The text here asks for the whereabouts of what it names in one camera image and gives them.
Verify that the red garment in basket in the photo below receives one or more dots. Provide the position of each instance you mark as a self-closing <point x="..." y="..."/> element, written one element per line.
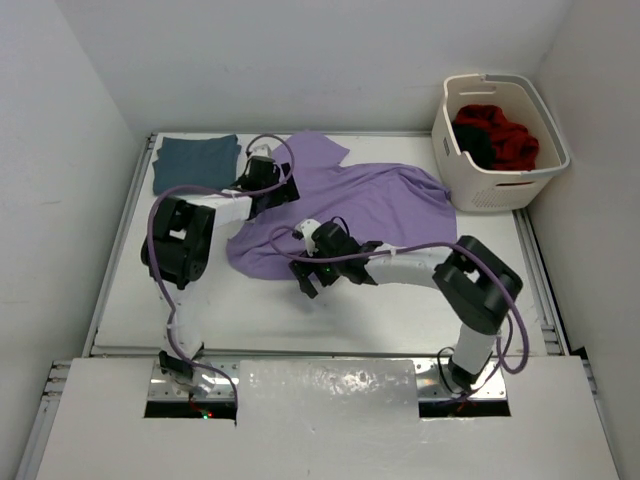
<point x="516" y="149"/>

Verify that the cream perforated laundry basket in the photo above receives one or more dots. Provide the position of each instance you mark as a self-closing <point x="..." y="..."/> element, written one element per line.
<point x="474" y="189"/>

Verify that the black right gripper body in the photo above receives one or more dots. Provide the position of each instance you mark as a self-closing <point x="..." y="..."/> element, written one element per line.
<point x="328" y="272"/>

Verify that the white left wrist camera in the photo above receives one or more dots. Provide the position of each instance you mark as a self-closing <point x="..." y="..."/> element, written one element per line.
<point x="263" y="150"/>

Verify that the aluminium table edge rail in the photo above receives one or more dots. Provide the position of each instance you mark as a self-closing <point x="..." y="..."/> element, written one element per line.
<point x="120" y="237"/>

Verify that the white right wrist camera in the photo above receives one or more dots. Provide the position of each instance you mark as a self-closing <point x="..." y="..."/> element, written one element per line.
<point x="305" y="230"/>

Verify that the black garment in basket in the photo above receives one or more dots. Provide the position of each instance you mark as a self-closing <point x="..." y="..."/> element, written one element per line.
<point x="477" y="143"/>

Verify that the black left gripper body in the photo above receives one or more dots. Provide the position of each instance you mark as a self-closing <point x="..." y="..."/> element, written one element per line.
<point x="281" y="196"/>

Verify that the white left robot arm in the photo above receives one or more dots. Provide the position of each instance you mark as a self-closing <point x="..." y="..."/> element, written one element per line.
<point x="180" y="230"/>

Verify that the white front cover panel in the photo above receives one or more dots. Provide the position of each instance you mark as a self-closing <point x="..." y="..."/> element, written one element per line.
<point x="326" y="420"/>

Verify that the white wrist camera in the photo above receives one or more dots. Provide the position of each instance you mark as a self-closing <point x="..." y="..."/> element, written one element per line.
<point x="263" y="150"/>
<point x="305" y="230"/>

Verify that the blue t shirt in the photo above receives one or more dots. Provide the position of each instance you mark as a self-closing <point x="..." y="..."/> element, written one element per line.
<point x="209" y="163"/>

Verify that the lavender garment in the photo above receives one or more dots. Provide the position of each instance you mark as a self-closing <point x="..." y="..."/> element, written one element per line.
<point x="394" y="203"/>

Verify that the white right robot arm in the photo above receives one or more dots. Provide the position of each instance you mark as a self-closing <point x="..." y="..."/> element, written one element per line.
<point x="477" y="284"/>

